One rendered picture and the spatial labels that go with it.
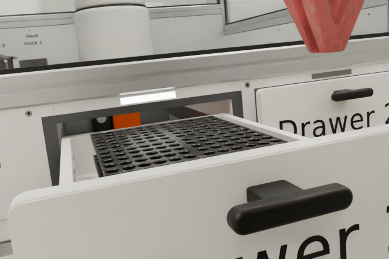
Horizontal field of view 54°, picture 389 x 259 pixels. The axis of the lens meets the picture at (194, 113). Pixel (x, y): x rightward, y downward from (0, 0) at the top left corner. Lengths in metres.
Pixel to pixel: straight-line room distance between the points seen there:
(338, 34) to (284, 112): 0.41
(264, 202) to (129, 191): 0.07
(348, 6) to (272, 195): 0.11
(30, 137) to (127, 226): 0.35
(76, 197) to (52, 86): 0.34
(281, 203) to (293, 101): 0.43
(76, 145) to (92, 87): 0.09
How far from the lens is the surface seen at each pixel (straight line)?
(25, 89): 0.55
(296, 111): 0.63
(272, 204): 0.21
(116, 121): 0.92
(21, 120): 0.55
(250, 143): 0.39
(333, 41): 0.22
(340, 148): 0.27
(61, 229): 0.22
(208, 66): 0.58
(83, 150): 0.57
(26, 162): 0.56
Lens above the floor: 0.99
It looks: 9 degrees down
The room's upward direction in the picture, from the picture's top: 6 degrees counter-clockwise
